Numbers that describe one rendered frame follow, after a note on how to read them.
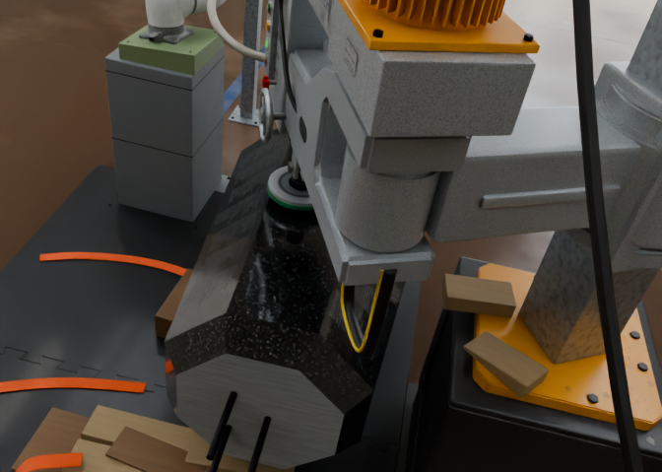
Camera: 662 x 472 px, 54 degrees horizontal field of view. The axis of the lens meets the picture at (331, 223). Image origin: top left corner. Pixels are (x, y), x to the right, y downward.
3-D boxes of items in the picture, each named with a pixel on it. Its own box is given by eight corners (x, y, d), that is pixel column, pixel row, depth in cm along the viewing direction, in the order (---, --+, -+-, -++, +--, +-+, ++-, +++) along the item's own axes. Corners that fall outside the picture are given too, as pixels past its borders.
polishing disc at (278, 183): (270, 165, 216) (270, 162, 215) (333, 170, 218) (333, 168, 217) (265, 203, 200) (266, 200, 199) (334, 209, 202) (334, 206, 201)
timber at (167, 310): (187, 287, 286) (187, 267, 278) (213, 295, 284) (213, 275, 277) (155, 335, 263) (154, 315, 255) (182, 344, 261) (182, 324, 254)
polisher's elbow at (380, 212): (403, 195, 146) (422, 119, 134) (437, 250, 132) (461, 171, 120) (323, 201, 141) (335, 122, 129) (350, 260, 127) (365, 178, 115)
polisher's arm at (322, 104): (420, 317, 143) (479, 124, 113) (319, 326, 137) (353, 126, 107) (341, 139, 198) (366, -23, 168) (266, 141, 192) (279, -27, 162)
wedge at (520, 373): (543, 380, 170) (550, 369, 167) (520, 399, 165) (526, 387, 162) (485, 332, 181) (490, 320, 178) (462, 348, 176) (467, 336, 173)
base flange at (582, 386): (628, 303, 204) (635, 293, 201) (660, 436, 166) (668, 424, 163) (475, 269, 208) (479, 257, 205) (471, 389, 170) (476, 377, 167)
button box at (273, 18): (277, 80, 186) (285, -20, 169) (268, 80, 185) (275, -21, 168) (272, 67, 192) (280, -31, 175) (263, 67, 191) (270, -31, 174)
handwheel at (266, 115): (298, 154, 177) (304, 104, 168) (262, 154, 174) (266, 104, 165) (289, 125, 188) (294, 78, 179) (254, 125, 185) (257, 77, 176)
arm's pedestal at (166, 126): (103, 209, 323) (86, 59, 273) (149, 158, 362) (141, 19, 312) (198, 233, 317) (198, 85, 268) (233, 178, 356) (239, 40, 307)
